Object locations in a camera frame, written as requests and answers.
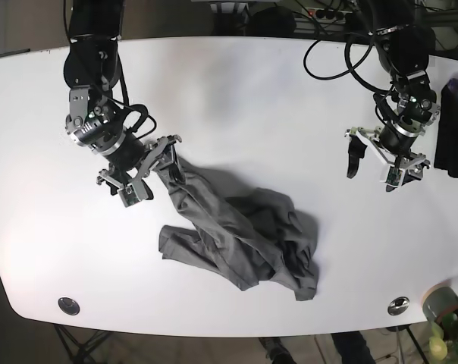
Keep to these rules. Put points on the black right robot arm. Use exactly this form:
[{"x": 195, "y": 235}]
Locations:
[{"x": 101, "y": 116}]

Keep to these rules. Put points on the grey plant pot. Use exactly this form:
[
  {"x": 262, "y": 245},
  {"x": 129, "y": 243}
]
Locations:
[{"x": 439, "y": 301}]

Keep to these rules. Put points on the right gripper body silver black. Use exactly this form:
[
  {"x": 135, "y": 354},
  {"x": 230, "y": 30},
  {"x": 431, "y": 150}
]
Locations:
[{"x": 136, "y": 161}]

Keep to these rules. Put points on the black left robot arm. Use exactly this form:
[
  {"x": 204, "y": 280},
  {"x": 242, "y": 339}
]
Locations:
[{"x": 408, "y": 106}]

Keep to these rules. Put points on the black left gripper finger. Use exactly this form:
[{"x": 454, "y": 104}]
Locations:
[
  {"x": 356, "y": 152},
  {"x": 410, "y": 175}
]

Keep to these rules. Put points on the right silver table grommet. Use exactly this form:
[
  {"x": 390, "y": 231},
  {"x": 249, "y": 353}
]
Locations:
[{"x": 398, "y": 306}]

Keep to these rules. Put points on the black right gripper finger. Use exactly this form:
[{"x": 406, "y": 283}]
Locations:
[
  {"x": 137, "y": 191},
  {"x": 174, "y": 168}
]

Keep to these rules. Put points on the green potted plant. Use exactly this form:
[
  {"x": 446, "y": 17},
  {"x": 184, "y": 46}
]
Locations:
[{"x": 443, "y": 343}]

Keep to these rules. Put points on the grey T-shirt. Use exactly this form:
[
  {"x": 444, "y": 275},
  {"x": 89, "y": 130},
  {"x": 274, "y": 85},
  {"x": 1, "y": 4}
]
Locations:
[{"x": 248, "y": 239}]

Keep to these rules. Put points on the black folding table legs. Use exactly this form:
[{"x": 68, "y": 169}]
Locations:
[{"x": 81, "y": 352}]

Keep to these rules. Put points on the black T-shirt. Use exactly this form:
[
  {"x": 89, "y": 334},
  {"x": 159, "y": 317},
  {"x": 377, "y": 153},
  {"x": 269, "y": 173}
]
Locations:
[{"x": 446, "y": 154}]

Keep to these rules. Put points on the silver table grommet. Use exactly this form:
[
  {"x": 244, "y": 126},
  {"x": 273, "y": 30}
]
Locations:
[
  {"x": 398, "y": 306},
  {"x": 68, "y": 306}
]

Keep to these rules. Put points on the left silver table grommet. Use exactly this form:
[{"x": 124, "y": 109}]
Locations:
[{"x": 68, "y": 306}]

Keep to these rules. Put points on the person's dark shoe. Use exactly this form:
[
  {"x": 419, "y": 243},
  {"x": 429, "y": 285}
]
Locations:
[{"x": 276, "y": 351}]

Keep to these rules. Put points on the left gripper body silver black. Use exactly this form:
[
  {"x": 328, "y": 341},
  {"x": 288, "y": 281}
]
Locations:
[{"x": 392, "y": 146}]

